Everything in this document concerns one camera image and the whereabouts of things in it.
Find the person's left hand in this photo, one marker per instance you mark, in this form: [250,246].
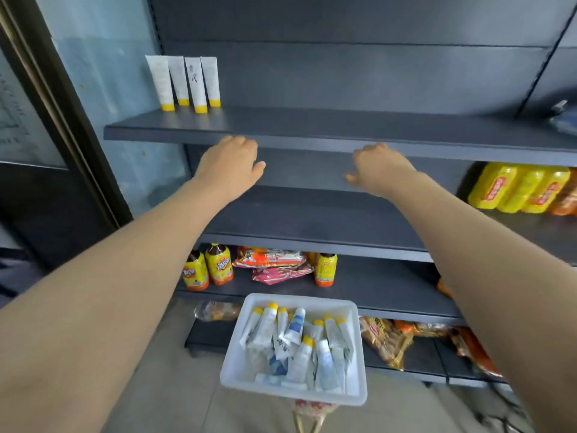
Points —
[227,169]

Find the person's right hand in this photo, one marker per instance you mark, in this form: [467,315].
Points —
[383,171]

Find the person's left thumb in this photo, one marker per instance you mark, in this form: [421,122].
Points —
[259,169]

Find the person's right thumb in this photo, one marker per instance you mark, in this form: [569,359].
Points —
[352,177]

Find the person's right forearm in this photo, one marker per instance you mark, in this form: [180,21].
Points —
[496,275]

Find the person's left forearm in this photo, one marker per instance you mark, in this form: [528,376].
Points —
[103,302]

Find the dark grey metal shelving unit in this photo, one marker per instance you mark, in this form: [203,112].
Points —
[342,85]

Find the yellow label tea bottle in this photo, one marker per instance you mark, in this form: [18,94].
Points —
[195,271]
[219,265]
[325,269]

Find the plain white yellow-capped tube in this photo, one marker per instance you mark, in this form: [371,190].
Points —
[211,81]
[161,81]
[179,81]

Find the pink snack packet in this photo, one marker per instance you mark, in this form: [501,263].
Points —
[280,275]

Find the white yellow-capped tube black print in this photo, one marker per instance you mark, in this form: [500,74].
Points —
[196,83]

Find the yellow drink bottle red label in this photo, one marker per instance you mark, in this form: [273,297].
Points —
[492,185]
[546,191]
[520,191]

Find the small orange packet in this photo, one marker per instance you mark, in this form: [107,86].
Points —
[443,288]

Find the clear plastic snack bag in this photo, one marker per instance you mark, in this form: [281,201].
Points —
[215,311]

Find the golden brown snack bag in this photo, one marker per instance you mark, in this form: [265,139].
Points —
[386,340]

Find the orange flat snack packet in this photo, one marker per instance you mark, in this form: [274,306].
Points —
[423,328]

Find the pile of white cream tubes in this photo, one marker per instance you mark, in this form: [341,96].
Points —
[300,351]

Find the white plastic basket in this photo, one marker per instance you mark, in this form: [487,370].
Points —
[241,369]

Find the red orange snack bag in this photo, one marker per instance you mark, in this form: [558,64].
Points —
[475,351]

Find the orange drink bottle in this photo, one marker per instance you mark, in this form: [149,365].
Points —
[565,200]

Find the black framed glass door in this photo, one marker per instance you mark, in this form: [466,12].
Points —
[40,144]

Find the wooden stool with patterned seat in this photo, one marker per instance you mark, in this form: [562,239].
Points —
[312,414]

